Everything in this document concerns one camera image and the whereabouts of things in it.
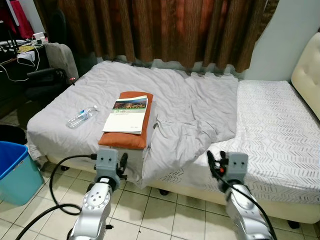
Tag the orange pillow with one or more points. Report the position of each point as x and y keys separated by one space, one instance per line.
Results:
x=125 y=140

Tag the cream bed frame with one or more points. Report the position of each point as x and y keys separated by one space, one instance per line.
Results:
x=200 y=195

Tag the blue plastic bin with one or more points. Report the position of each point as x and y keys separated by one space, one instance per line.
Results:
x=20 y=180

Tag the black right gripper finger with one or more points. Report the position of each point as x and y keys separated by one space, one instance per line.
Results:
x=211 y=160

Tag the black office chair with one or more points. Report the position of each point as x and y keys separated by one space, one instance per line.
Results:
x=45 y=75

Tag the white power adapter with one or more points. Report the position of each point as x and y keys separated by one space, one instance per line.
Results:
x=26 y=56

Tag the cream tufted headboard wood trim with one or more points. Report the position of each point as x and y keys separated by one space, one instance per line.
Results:
x=307 y=75

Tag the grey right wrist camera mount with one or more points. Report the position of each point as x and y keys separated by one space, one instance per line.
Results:
x=238 y=165

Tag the clear plastic water bottle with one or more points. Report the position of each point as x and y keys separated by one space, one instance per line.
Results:
x=80 y=118

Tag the white book green cover photo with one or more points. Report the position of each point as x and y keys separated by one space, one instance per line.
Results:
x=125 y=120

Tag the grey crumpled blanket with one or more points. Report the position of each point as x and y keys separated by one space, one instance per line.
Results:
x=190 y=110

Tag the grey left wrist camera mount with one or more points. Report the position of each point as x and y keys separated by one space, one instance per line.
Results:
x=106 y=160

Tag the grey cloth on chair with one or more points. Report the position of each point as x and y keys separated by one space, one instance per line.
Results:
x=62 y=57

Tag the black round object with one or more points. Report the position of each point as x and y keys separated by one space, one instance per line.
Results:
x=10 y=134

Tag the dark desk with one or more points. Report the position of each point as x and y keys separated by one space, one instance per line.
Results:
x=12 y=85

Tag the brown curtain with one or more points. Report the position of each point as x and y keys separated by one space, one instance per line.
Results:
x=165 y=30

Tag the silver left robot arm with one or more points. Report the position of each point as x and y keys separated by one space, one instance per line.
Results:
x=97 y=200

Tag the red hanging garment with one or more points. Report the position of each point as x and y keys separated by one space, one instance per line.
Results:
x=17 y=17

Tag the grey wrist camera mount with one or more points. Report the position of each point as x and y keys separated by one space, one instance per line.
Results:
x=106 y=160
x=238 y=165

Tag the white power strip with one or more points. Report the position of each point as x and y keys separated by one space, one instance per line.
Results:
x=39 y=37

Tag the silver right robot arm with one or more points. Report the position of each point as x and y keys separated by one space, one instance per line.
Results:
x=245 y=210

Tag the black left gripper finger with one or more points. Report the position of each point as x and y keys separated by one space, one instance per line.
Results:
x=124 y=159

